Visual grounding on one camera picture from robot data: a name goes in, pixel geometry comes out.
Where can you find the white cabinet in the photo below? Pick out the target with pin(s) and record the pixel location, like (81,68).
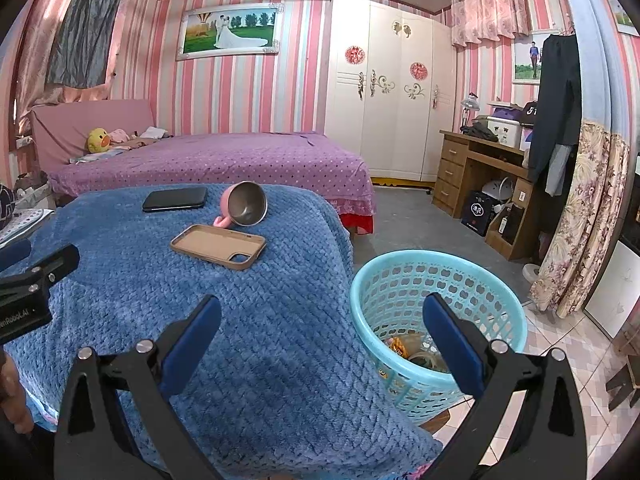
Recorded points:
(617,290)

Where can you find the orange plastic wrapper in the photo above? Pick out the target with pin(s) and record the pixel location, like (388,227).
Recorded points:
(396,344)

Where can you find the pink covered headboard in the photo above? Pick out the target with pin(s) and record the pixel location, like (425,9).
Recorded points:
(65,120)

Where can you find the black white patterned cloth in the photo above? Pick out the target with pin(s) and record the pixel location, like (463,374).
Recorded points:
(6,207)

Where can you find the red paper decoration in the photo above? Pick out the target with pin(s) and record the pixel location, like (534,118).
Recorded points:
(354,55)
(418,70)

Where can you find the white power strip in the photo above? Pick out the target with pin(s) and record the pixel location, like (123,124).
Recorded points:
(23,142)

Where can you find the pink satin curtain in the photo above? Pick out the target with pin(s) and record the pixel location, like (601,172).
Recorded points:
(35,50)

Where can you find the desk lamp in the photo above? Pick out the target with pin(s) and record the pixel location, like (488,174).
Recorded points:
(470,105)

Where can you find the white wardrobe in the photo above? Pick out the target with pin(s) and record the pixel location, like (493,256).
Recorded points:
(395,125)

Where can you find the pink cloth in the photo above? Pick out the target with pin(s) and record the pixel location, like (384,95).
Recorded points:
(120,135)

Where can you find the dark wooden stool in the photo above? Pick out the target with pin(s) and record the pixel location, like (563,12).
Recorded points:
(625,375)

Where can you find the blue fleece blanket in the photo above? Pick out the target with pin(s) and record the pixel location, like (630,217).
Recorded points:
(275,360)

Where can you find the floral door curtain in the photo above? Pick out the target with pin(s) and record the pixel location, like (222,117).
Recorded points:
(585,220)

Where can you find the grey window curtain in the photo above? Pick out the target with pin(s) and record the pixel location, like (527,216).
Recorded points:
(85,25)

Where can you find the brown phone case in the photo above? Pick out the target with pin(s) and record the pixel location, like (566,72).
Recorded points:
(210,245)

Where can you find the hanging dark jacket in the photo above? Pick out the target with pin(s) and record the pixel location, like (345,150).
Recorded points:
(555,110)

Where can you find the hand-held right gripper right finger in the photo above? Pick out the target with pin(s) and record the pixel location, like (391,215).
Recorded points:
(452,340)

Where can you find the person's left hand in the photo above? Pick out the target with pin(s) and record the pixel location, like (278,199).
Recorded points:
(12,392)

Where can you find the pink cup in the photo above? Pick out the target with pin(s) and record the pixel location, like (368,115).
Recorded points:
(232,200)

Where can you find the black printed box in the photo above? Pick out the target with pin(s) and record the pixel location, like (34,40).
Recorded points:
(477,212)

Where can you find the dark clothes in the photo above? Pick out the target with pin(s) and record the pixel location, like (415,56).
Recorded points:
(479,131)

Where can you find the yellow duck plush toy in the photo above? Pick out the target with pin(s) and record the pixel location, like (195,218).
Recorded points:
(98,141)

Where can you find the wooden desk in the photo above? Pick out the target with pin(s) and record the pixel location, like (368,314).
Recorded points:
(450,170)

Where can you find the pink floral valance curtain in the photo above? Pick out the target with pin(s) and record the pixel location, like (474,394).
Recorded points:
(490,15)

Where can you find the light blue plastic basket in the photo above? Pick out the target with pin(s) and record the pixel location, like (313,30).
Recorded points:
(400,280)

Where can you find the black phone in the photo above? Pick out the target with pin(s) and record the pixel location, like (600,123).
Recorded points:
(175,199)

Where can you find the purple dotted bed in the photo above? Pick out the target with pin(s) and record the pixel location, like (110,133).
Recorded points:
(225,160)

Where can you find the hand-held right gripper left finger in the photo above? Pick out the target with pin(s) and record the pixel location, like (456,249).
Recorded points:
(192,340)

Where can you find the framed wedding photo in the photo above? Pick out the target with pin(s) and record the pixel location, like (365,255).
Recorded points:
(230,32)

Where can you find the wall poster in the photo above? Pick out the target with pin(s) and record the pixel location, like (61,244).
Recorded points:
(629,17)
(527,60)

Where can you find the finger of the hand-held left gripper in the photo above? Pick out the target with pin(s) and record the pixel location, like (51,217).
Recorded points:
(12,255)
(50,267)

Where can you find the white storage box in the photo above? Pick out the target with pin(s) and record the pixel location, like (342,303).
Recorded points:
(505,132)

